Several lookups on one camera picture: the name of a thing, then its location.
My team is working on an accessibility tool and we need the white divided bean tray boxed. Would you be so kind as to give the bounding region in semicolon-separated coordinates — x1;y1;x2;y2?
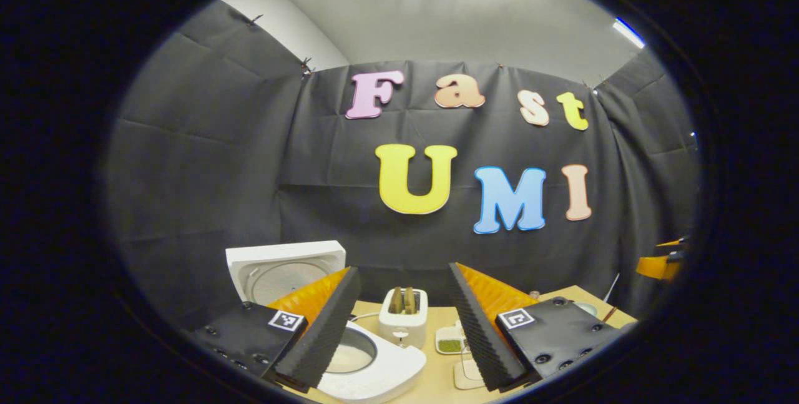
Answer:
435;323;472;355

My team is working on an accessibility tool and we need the black backdrop cloth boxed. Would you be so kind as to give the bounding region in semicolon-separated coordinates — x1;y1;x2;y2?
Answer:
106;0;700;330

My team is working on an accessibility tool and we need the clear plastic rice container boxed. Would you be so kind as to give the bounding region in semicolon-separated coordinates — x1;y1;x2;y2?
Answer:
454;357;488;390

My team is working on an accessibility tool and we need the white toaster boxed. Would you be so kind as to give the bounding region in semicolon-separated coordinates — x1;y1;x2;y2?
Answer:
379;287;429;350

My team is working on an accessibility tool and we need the white rice cooker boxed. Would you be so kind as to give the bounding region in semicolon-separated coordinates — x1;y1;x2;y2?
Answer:
225;240;428;403

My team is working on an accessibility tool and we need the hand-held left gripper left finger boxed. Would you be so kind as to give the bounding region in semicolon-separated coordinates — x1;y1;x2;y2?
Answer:
190;267;363;392

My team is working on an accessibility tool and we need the ceiling light panel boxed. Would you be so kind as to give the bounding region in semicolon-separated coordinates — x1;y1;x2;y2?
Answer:
613;17;645;49

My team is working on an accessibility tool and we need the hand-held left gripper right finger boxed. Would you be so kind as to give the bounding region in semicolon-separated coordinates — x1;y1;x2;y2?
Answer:
448;262;625;393

